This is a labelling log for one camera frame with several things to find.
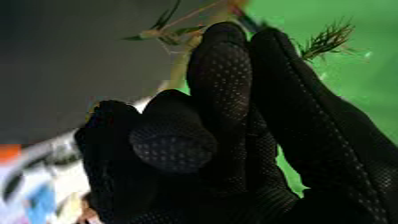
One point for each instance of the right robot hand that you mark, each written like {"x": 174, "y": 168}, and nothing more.
{"x": 224, "y": 133}

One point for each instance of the green sprig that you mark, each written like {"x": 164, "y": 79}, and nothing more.
{"x": 167, "y": 33}
{"x": 327, "y": 39}

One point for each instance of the bunch of flowers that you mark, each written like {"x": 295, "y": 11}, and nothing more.
{"x": 39, "y": 201}

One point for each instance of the white sheet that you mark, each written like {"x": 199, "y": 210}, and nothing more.
{"x": 66, "y": 181}

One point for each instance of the dark mat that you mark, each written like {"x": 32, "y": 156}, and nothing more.
{"x": 71, "y": 66}

